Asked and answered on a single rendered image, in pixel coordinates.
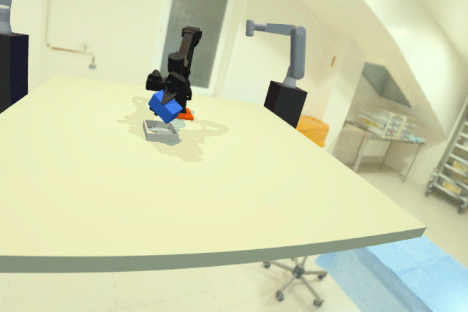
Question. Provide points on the blue open-top cup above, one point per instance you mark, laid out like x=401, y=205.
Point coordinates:
x=167, y=112

